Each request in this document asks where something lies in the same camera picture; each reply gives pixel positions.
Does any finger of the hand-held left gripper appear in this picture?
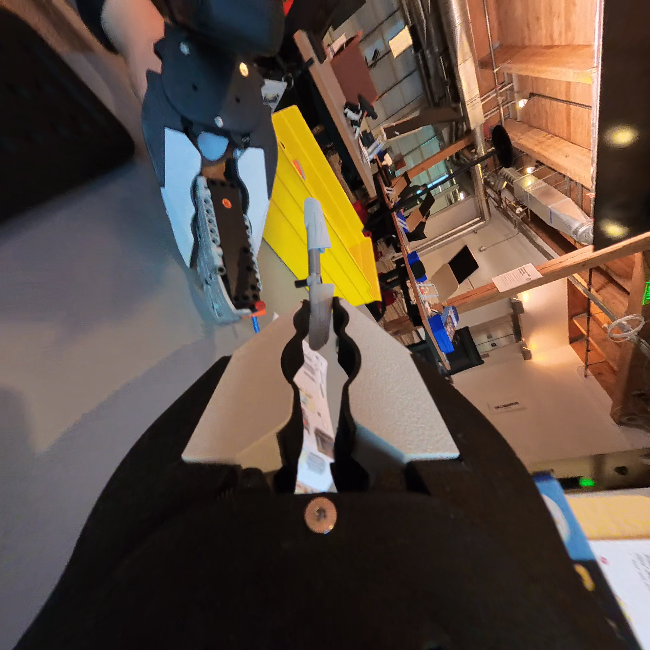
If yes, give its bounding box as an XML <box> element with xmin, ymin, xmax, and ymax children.
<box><xmin>235</xmin><ymin>147</ymin><xmax>271</xmax><ymax>240</ymax></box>
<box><xmin>160</xmin><ymin>127</ymin><xmax>205</xmax><ymax>270</ymax></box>

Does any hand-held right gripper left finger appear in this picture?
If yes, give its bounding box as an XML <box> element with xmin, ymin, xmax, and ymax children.
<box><xmin>182</xmin><ymin>300</ymin><xmax>311</xmax><ymax>493</ymax></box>

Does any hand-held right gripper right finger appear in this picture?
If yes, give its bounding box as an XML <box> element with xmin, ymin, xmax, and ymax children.
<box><xmin>331</xmin><ymin>298</ymin><xmax>461</xmax><ymax>493</ymax></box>

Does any black toy brick assembly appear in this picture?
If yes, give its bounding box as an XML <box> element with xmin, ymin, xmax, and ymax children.
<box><xmin>192</xmin><ymin>170</ymin><xmax>267</xmax><ymax>333</ymax></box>

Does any grey toy actuator piece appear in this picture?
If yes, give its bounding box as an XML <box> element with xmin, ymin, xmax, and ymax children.
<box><xmin>295</xmin><ymin>198</ymin><xmax>337</xmax><ymax>351</ymax></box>

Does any person's left forearm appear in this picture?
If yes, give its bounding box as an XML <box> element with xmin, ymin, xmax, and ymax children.
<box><xmin>101</xmin><ymin>0</ymin><xmax>171</xmax><ymax>100</ymax></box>

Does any yellow plastic bin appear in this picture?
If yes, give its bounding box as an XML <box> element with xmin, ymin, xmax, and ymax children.
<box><xmin>261</xmin><ymin>104</ymin><xmax>383</xmax><ymax>307</ymax></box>

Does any printed instruction sheet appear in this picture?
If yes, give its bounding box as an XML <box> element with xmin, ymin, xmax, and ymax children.
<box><xmin>294</xmin><ymin>339</ymin><xmax>337</xmax><ymax>494</ymax></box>

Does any brown board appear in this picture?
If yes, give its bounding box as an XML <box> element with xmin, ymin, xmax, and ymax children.
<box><xmin>329</xmin><ymin>35</ymin><xmax>379</xmax><ymax>106</ymax></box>

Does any black monitor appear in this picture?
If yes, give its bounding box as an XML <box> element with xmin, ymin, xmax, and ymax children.
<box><xmin>447</xmin><ymin>245</ymin><xmax>479</xmax><ymax>286</ymax></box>

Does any white paper sign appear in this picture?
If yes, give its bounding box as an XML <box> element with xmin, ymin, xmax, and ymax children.
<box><xmin>492</xmin><ymin>263</ymin><xmax>544</xmax><ymax>294</ymax></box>

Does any blue printed cardboard box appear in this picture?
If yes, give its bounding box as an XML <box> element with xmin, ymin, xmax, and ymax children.
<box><xmin>530</xmin><ymin>471</ymin><xmax>650</xmax><ymax>650</ymax></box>

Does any wooden beam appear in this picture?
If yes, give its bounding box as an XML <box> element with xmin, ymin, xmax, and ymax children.
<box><xmin>447</xmin><ymin>231</ymin><xmax>650</xmax><ymax>313</ymax></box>

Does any black round disc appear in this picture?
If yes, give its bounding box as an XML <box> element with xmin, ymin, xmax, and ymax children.
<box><xmin>491</xmin><ymin>124</ymin><xmax>514</xmax><ymax>168</ymax></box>

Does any black ceiling panel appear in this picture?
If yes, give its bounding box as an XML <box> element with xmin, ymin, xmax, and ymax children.
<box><xmin>593</xmin><ymin>0</ymin><xmax>650</xmax><ymax>251</ymax></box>

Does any silver ceiling duct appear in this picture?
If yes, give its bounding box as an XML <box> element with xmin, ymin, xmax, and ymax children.
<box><xmin>500</xmin><ymin>168</ymin><xmax>595</xmax><ymax>246</ymax></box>

